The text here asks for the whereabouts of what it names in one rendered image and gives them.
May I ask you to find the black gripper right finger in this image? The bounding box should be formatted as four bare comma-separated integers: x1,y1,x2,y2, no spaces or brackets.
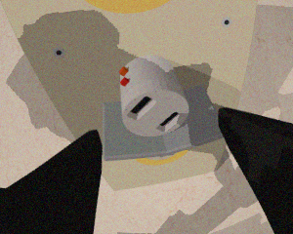
218,108,293,234

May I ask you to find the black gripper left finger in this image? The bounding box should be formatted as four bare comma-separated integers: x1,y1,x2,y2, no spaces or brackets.
0,130,103,234

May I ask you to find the white cylinder with slotted end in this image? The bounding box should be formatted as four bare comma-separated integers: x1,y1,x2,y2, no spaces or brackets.
119,55,189,137

